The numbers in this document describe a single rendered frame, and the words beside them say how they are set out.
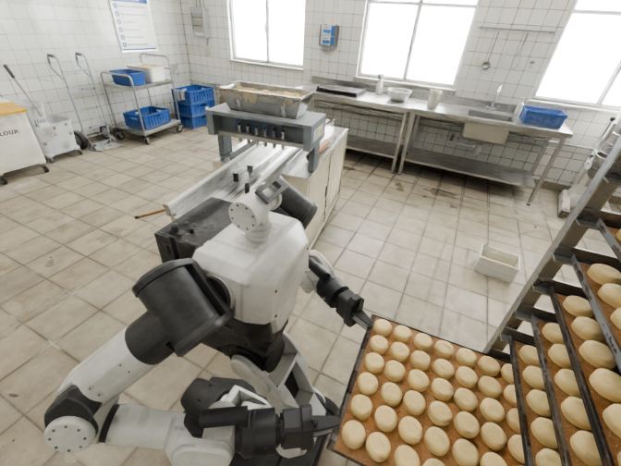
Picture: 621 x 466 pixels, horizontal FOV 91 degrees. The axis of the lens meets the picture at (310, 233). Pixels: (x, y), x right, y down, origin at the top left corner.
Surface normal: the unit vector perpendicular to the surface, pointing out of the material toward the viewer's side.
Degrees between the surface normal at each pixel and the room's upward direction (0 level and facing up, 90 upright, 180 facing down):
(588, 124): 90
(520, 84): 90
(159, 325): 56
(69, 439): 73
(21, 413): 0
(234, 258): 0
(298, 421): 0
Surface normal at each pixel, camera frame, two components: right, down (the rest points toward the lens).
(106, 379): 0.13, 0.31
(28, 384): 0.06, -0.82
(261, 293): 0.37, 0.48
